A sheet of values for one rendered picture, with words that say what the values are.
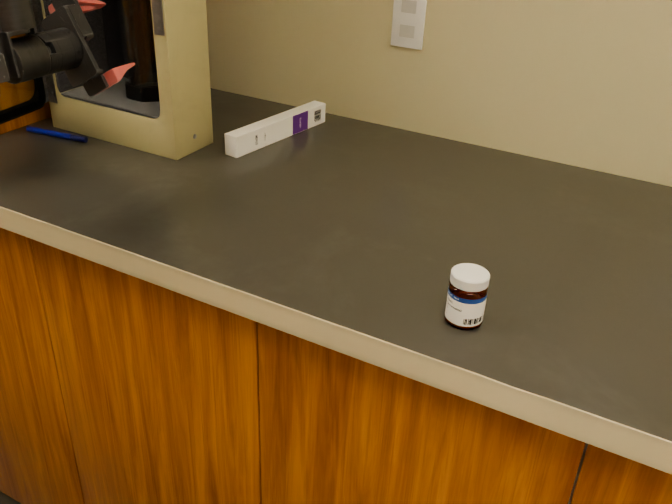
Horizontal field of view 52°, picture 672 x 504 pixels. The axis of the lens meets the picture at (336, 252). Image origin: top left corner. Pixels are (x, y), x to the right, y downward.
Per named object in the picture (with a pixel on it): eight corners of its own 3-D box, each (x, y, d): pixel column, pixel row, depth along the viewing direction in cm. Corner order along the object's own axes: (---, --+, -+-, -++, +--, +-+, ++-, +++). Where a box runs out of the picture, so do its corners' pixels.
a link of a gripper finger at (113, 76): (131, 26, 107) (84, 37, 99) (152, 70, 108) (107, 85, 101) (105, 42, 111) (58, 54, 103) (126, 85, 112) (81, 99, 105)
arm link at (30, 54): (-7, 84, 95) (20, 87, 92) (-22, 32, 92) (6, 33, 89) (34, 73, 100) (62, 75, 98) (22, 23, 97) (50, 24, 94)
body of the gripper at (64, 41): (73, 2, 99) (30, 10, 94) (107, 70, 102) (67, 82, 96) (49, 20, 103) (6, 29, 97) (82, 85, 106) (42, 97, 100)
